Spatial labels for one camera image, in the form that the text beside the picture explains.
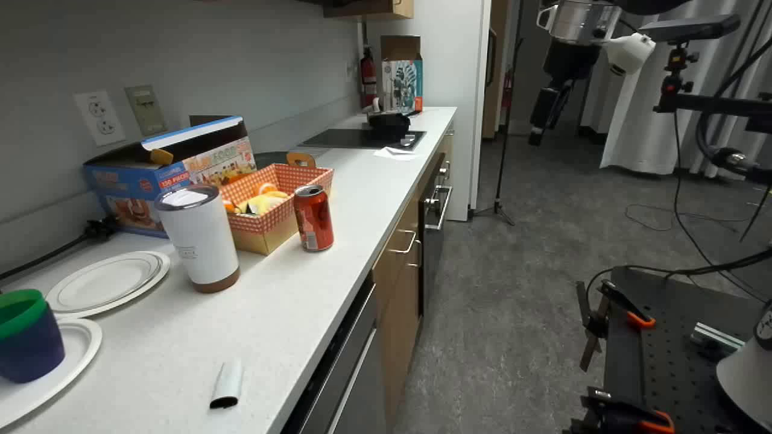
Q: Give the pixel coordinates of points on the black stereo camera on stand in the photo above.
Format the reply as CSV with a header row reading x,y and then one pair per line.
x,y
688,30

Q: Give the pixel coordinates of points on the black induction cooktop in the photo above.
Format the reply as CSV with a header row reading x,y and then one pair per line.
x,y
362,141

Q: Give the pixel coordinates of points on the white paper plate rear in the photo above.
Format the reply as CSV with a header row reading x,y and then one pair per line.
x,y
110,284

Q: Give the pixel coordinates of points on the red fire extinguisher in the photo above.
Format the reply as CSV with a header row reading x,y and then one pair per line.
x,y
368,81

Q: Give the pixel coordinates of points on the upper wooden wall cabinet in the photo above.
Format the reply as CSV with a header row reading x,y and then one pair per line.
x,y
369,8

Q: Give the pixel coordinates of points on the blue printed cardboard box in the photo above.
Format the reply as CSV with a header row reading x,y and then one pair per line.
x,y
128,180

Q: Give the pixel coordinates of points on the blue cup green rim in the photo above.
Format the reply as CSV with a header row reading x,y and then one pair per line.
x,y
30,337

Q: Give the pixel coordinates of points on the white wall outlet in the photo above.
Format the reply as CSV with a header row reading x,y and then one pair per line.
x,y
99,117

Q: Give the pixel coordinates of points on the orange handled clamp lower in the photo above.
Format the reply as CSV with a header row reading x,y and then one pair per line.
x,y
613,415

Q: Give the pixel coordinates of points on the white tumbler with brown base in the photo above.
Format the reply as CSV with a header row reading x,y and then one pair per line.
x,y
199,227

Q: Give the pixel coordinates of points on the orange handled clamp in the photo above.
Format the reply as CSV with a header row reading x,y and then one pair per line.
x,y
613,415
600,319

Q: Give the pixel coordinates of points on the white paper plate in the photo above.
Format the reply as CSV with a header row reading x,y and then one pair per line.
x,y
83,341
110,284

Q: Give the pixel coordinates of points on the stainless dishwasher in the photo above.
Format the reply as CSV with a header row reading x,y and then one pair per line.
x,y
346,392

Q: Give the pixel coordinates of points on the orange handled clamp upper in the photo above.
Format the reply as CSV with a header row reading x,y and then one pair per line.
x,y
600,319

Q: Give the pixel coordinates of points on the red soda can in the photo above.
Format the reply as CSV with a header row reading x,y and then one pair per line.
x,y
313,217

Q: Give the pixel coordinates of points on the white draped cloth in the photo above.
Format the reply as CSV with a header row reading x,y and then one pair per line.
x,y
642,141

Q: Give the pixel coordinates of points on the green wall switch plate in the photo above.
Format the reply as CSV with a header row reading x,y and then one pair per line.
x,y
145,110

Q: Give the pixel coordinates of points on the black perforated mounting table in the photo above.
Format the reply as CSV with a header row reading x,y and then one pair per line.
x,y
667,369

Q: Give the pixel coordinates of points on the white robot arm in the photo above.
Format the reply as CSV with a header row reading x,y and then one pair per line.
x,y
580,34

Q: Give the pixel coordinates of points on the white paper plate front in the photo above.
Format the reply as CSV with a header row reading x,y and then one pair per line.
x,y
83,341

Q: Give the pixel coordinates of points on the brown and blue carton box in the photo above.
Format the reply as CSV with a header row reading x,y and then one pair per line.
x,y
401,73

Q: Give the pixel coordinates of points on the black pot on cooktop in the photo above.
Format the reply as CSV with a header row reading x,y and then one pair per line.
x,y
390,124

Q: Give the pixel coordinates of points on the orange checkered paper tray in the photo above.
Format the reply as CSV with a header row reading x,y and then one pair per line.
x,y
260,208

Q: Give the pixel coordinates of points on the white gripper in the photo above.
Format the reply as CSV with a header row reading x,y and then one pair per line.
x,y
566,63

